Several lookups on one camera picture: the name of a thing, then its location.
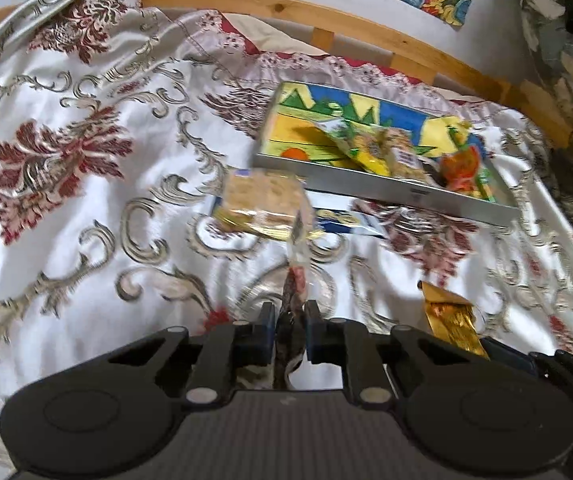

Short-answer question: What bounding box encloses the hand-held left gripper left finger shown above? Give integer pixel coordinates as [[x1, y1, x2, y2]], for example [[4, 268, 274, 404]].
[[101, 302, 276, 407]]

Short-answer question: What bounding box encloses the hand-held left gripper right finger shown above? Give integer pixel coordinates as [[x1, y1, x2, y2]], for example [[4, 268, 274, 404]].
[[304, 301, 488, 406]]

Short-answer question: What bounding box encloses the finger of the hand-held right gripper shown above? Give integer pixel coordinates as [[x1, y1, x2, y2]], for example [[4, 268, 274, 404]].
[[481, 338, 573, 409]]

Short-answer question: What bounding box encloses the gold foil snack packet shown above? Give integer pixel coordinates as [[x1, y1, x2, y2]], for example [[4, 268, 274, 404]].
[[419, 280, 490, 361]]

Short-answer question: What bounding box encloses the clear cracker packet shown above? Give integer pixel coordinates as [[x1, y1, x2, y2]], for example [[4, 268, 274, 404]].
[[211, 169, 328, 391]]

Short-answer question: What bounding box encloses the yellow green snack packet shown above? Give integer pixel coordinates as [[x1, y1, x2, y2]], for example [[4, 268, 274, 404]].
[[311, 119, 398, 179]]

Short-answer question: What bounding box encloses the colourful printed tray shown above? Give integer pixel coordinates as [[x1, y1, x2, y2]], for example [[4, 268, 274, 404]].
[[251, 81, 523, 227]]

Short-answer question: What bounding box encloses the clear candy packet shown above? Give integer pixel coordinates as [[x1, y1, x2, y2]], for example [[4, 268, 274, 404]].
[[383, 127, 430, 182]]

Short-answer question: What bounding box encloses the orange snack packet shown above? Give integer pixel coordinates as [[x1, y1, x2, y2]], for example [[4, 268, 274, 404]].
[[437, 142, 493, 197]]

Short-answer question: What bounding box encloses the blue snack packet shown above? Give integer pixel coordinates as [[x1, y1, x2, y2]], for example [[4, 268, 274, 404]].
[[206, 195, 390, 239]]

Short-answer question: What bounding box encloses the floral patterned bedspread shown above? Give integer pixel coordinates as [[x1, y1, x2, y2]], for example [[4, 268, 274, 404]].
[[0, 0, 573, 480]]

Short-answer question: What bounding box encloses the cream pillow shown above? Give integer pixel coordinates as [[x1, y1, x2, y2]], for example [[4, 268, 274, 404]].
[[221, 12, 328, 59]]

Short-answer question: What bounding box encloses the wooden bed frame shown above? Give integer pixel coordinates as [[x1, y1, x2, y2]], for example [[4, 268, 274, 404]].
[[0, 0, 573, 149]]

